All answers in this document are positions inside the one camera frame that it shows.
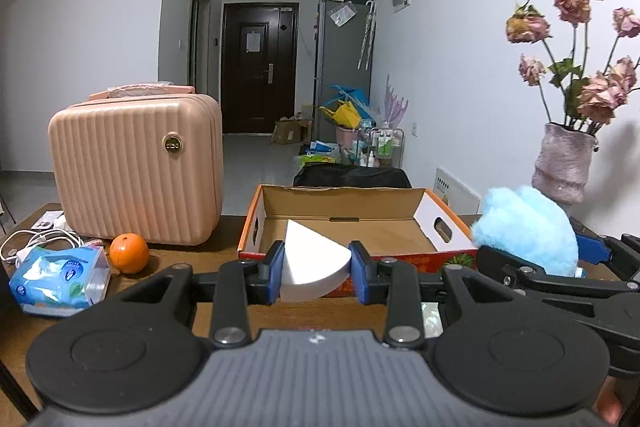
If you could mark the blue fluffy ball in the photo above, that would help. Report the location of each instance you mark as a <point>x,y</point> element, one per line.
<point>525,227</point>

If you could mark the orange fruit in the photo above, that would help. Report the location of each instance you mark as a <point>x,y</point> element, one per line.
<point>129,253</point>

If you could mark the grey refrigerator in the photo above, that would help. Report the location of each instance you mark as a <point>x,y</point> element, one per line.
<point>340,57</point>

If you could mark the white desk calendar board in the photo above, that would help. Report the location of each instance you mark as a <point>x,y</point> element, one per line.
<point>457,192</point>

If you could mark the purple wing decoration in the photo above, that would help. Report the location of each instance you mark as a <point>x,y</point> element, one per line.
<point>396,104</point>

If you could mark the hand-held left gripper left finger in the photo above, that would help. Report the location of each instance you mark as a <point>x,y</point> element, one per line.
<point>275,274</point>

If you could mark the black chair back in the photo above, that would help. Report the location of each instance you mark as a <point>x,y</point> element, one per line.
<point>350,177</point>

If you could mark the white wedge sponge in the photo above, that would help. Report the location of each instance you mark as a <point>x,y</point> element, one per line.
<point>312,262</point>

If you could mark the grey interior door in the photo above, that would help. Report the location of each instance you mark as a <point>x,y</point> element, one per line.
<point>200,42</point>

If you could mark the hanging folded umbrella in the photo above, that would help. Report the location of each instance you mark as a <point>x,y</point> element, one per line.
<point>367,37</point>

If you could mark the blue tissue pack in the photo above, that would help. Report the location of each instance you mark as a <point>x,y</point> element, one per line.
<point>55,279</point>

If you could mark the cardboard box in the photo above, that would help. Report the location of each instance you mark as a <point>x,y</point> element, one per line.
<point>390,232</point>

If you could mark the person's right hand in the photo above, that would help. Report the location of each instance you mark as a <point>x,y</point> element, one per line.
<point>609,404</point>

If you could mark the cardboard carton on floor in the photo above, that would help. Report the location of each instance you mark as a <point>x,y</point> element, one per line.
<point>289,133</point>

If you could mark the dark brown entrance door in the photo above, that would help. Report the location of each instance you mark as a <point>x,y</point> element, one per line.
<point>260,72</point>

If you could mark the pink ribbed suitcase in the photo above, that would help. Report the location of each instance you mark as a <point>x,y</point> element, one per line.
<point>135,167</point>

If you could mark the metal trolley with bottles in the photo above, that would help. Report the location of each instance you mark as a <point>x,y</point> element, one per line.
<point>385,147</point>

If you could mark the blue folding stool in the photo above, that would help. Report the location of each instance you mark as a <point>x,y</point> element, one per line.
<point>350,93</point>

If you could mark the green packages on floor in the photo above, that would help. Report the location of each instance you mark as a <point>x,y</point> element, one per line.
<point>317,154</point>

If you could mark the clear bag on refrigerator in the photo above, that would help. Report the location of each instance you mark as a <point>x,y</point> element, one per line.
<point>343,14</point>

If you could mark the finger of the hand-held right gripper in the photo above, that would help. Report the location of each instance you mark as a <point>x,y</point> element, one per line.
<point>550,288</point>
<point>592,249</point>

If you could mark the pink bucket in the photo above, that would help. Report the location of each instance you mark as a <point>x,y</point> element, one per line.
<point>346,138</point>

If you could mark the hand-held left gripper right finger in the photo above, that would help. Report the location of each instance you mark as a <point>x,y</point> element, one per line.
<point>360,274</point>

